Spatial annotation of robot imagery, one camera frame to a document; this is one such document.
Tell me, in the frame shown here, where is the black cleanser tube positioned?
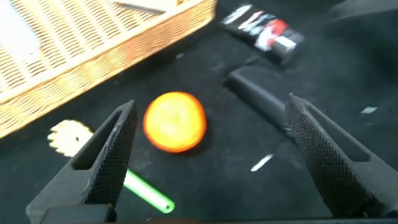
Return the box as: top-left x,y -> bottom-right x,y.
219,2 -> 305,65

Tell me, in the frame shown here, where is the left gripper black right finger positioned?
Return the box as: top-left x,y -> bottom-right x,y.
284,92 -> 398,219

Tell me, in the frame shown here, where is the orange fruit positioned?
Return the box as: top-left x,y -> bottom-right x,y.
142,91 -> 208,154

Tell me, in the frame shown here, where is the yellow pasta spoon green handle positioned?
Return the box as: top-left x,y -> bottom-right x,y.
47,119 -> 175,215

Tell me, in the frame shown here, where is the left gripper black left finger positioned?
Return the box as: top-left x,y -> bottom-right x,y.
25,100 -> 139,223

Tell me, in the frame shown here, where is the wicker basket with brown handles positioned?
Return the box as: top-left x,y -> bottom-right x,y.
0,0 -> 218,139

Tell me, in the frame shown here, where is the black glasses case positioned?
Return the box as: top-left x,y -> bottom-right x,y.
223,65 -> 295,134

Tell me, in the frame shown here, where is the black table cloth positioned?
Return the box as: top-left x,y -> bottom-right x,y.
0,0 -> 398,224

